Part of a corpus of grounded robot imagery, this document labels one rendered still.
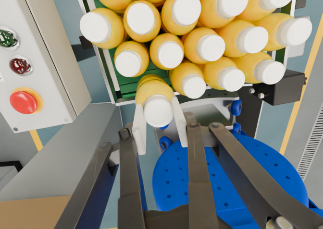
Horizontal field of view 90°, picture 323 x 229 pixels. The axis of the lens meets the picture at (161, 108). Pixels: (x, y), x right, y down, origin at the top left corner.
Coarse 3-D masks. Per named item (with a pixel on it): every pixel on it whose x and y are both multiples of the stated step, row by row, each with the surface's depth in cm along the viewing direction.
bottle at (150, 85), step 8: (144, 80) 29; (152, 80) 26; (160, 80) 27; (144, 88) 24; (152, 88) 23; (160, 88) 23; (168, 88) 24; (136, 96) 25; (144, 96) 23; (152, 96) 22; (168, 96) 23; (136, 104) 25; (144, 104) 22
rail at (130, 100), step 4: (208, 88) 38; (176, 92) 38; (132, 96) 41; (120, 100) 40; (124, 100) 39; (128, 100) 38; (132, 100) 38; (116, 104) 38; (120, 104) 39; (124, 104) 39
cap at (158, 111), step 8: (160, 96) 22; (152, 104) 20; (160, 104) 20; (168, 104) 20; (144, 112) 20; (152, 112) 20; (160, 112) 21; (168, 112) 21; (152, 120) 21; (160, 120) 21; (168, 120) 21
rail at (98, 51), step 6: (78, 0) 30; (84, 0) 31; (84, 6) 30; (84, 12) 31; (96, 48) 33; (96, 54) 34; (102, 54) 36; (102, 60) 35; (102, 66) 35; (102, 72) 35; (108, 72) 37; (108, 78) 37; (108, 84) 36; (108, 90) 37; (114, 90) 40; (114, 96) 39; (114, 102) 38
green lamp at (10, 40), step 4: (0, 32) 20; (4, 32) 20; (8, 32) 20; (0, 36) 20; (4, 36) 20; (8, 36) 20; (12, 36) 21; (0, 40) 20; (4, 40) 20; (8, 40) 20; (12, 40) 21; (0, 44) 20; (4, 44) 20; (8, 44) 20; (12, 44) 21
